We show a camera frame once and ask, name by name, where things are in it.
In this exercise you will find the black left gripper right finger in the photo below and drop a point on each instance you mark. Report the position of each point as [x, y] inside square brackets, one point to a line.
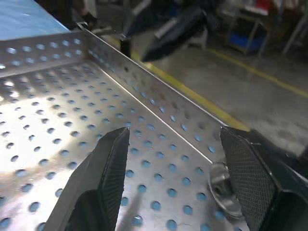
[255, 183]

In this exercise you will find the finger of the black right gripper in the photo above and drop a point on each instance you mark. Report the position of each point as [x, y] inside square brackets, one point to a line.
[178, 31]
[140, 21]

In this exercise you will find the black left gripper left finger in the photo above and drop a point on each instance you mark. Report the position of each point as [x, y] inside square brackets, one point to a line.
[96, 187]

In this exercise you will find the flanged metal roller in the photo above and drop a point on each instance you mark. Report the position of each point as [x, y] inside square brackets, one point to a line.
[221, 185]

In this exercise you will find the perforated steel tray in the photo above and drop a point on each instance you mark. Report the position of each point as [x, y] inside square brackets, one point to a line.
[60, 108]

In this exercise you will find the blue storage crate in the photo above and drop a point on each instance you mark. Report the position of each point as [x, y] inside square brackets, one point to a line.
[245, 42]

